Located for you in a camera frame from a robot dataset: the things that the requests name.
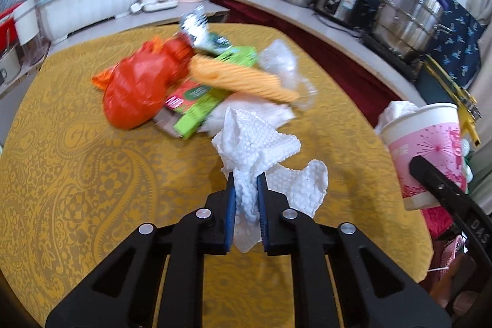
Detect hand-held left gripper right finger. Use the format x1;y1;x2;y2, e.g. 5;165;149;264
257;173;452;328

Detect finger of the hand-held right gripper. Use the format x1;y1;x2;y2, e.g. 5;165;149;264
408;155;467;221

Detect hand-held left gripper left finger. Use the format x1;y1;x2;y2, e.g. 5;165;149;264
45;171;236;328

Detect pink bin with white liner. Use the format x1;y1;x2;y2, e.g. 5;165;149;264
375;101;473;212

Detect white paper towel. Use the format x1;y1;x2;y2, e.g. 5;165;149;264
211;106;329;252

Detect green and red carton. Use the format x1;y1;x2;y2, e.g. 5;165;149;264
165;77;229;140

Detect red plastic bag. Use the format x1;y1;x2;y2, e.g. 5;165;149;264
102;38;195;131

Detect pink slipper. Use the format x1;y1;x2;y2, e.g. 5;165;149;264
438;236;467;275

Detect white tissue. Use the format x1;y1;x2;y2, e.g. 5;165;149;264
200;99;296;136

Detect brown cardboard piece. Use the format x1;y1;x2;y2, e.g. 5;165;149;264
153;109;185;138

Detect yellow ribbed cloth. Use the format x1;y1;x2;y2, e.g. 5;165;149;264
190;54;300;106

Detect yellow patterned tablecloth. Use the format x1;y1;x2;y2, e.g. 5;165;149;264
0;22;435;328

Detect black induction cooker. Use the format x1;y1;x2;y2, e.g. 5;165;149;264
361;32;423;79

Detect clear plastic bag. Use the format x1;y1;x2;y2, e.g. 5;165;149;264
257;39;319;111

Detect green packet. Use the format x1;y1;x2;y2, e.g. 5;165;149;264
209;45;257;68

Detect red cloth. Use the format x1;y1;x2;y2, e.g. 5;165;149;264
204;0;400;127

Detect large steel steamer pot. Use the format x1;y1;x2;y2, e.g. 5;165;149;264
371;0;448;61

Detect white wooden shelf board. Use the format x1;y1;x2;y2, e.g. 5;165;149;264
204;0;419;102

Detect orange snack wrapper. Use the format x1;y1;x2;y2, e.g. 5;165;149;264
91;37;164;91

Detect silver foil wrapper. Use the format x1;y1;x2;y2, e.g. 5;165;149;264
179;4;231;56

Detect white enamel mug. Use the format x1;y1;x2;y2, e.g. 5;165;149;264
0;44;22;85

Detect white canister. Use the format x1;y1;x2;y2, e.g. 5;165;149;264
14;0;41;44

